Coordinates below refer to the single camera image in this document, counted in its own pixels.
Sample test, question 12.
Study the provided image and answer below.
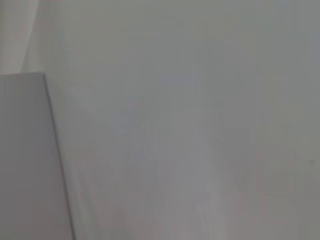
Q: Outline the white flat panel board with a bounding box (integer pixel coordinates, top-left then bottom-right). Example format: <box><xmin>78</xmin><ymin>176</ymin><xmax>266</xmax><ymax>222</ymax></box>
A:
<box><xmin>0</xmin><ymin>72</ymin><xmax>77</xmax><ymax>240</ymax></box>

